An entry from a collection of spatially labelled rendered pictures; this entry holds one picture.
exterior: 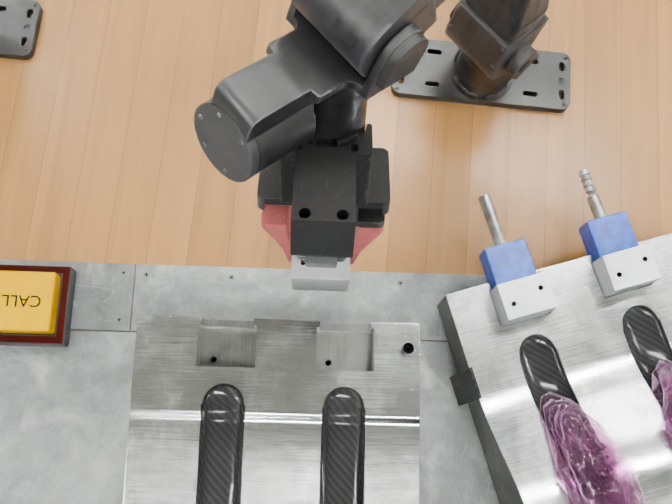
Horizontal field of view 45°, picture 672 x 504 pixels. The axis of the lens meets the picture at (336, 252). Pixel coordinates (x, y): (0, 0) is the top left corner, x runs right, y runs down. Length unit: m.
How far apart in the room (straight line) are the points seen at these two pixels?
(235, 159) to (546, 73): 0.51
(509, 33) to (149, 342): 0.43
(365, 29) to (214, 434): 0.40
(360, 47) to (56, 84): 0.52
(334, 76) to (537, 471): 0.41
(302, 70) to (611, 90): 0.53
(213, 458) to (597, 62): 0.61
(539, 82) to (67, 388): 0.60
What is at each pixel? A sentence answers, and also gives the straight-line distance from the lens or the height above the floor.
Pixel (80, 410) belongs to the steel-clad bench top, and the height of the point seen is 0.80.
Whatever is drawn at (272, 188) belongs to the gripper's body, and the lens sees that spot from 0.63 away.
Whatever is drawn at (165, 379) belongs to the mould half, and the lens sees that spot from 0.76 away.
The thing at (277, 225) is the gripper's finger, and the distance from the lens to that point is 0.64.
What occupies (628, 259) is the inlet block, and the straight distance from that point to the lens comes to 0.84.
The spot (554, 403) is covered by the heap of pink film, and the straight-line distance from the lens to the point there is 0.80.
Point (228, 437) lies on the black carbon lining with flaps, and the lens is 0.75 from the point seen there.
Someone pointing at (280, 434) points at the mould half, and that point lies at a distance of 0.75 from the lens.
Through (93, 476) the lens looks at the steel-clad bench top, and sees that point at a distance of 0.86.
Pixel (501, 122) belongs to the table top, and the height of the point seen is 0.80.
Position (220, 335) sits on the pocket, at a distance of 0.78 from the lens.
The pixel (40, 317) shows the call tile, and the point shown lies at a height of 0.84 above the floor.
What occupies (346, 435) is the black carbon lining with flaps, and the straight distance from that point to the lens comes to 0.75.
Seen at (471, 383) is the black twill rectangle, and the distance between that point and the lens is 0.79.
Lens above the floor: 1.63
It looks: 75 degrees down
